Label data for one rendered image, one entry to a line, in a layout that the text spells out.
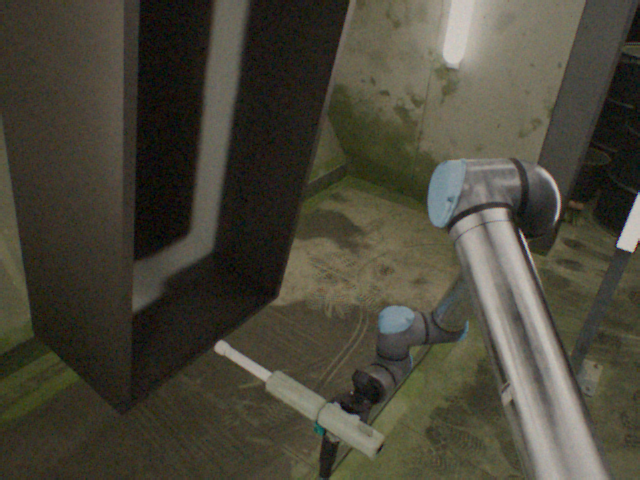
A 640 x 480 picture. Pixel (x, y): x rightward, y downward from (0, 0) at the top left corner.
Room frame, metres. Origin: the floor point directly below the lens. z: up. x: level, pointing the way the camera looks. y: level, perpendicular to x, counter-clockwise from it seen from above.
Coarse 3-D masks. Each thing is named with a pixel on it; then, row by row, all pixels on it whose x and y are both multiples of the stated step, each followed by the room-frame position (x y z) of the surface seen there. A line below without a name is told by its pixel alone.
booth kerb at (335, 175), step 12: (336, 168) 2.99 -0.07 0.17; (312, 180) 2.79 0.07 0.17; (324, 180) 2.88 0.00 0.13; (336, 180) 2.99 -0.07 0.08; (312, 192) 2.78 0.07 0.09; (36, 336) 1.38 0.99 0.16; (12, 348) 1.31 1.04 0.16; (24, 348) 1.34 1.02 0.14; (36, 348) 1.37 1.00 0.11; (48, 348) 1.40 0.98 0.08; (0, 360) 1.27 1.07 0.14; (12, 360) 1.30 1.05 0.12; (24, 360) 1.33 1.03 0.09; (0, 372) 1.26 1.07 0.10; (12, 372) 1.29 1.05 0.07
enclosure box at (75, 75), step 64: (0, 0) 0.90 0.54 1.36; (64, 0) 0.80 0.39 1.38; (128, 0) 0.74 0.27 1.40; (192, 0) 1.32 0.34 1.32; (256, 0) 1.39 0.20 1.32; (320, 0) 1.29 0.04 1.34; (0, 64) 0.92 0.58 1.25; (64, 64) 0.82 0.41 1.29; (128, 64) 0.75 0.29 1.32; (192, 64) 1.36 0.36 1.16; (256, 64) 1.39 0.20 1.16; (320, 64) 1.28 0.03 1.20; (64, 128) 0.84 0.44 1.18; (128, 128) 0.76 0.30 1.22; (192, 128) 1.39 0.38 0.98; (256, 128) 1.38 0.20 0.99; (320, 128) 1.26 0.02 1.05; (64, 192) 0.86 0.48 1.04; (128, 192) 0.77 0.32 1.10; (192, 192) 1.43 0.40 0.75; (256, 192) 1.38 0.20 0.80; (64, 256) 0.88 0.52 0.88; (128, 256) 0.79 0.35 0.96; (192, 256) 1.43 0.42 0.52; (256, 256) 1.38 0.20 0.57; (64, 320) 0.91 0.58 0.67; (128, 320) 0.81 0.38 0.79; (192, 320) 1.16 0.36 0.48; (128, 384) 0.83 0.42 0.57
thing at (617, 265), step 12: (624, 252) 1.53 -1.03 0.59; (612, 264) 1.54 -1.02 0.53; (624, 264) 1.52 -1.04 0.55; (612, 276) 1.53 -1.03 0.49; (600, 288) 1.54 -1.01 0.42; (612, 288) 1.52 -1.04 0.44; (600, 300) 1.53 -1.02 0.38; (600, 312) 1.52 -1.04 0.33; (588, 324) 1.53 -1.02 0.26; (588, 336) 1.53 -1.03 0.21; (576, 348) 1.54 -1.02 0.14; (588, 348) 1.52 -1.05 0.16; (576, 360) 1.53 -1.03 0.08; (576, 372) 1.52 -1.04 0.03
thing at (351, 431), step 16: (224, 352) 0.97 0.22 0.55; (256, 368) 0.92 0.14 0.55; (272, 384) 0.87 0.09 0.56; (288, 384) 0.87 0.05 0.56; (288, 400) 0.84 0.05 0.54; (304, 400) 0.83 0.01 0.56; (320, 400) 0.83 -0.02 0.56; (304, 416) 0.81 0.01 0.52; (320, 416) 0.79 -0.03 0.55; (336, 416) 0.79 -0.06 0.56; (336, 432) 0.76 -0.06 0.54; (352, 432) 0.75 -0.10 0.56; (368, 432) 0.75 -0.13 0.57; (336, 448) 0.78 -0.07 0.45; (352, 448) 0.74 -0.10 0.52; (368, 448) 0.72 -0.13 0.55; (320, 464) 0.79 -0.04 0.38
